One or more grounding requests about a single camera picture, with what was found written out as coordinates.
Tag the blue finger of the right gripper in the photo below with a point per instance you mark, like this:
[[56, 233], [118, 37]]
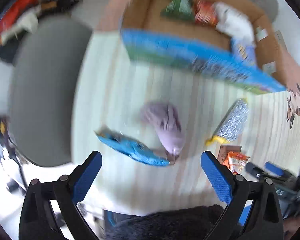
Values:
[[255, 171], [278, 171]]

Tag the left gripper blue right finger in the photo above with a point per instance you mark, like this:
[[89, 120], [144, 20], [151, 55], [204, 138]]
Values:
[[252, 208]]

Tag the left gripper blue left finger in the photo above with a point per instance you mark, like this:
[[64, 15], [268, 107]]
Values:
[[37, 219]]

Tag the orange panda snack pack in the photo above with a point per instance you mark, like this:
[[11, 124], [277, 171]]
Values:
[[235, 162]]

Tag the silver yellow scrub sponge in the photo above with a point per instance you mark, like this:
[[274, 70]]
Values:
[[232, 125]]

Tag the purple plush bunny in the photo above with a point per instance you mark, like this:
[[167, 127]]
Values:
[[164, 118]]

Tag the blue snack wrapper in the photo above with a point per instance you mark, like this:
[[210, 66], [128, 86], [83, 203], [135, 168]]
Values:
[[132, 148]]

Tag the light blue star pack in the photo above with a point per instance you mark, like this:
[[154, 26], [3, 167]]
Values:
[[243, 52]]

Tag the white XAMNO soft pack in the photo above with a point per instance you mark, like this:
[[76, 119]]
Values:
[[233, 23]]

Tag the red floral snack pack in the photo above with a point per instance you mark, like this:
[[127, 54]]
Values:
[[204, 13]]

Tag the green snack pack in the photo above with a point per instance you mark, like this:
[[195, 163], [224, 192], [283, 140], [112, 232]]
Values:
[[179, 10]]

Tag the person's hand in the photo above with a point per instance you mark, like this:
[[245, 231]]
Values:
[[290, 226]]

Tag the small brown card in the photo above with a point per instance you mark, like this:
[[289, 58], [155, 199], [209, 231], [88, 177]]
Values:
[[225, 149]]

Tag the black fleece sleeve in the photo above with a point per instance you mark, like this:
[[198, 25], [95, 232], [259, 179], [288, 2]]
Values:
[[193, 223]]

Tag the grey plastic chair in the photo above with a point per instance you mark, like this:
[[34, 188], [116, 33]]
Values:
[[47, 66]]

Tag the open cardboard box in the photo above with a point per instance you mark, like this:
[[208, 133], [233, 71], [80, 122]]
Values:
[[150, 37]]

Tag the white goose plush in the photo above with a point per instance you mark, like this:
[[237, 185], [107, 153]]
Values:
[[27, 21]]

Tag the red orange plastic bag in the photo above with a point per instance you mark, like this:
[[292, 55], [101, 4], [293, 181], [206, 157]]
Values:
[[14, 12]]

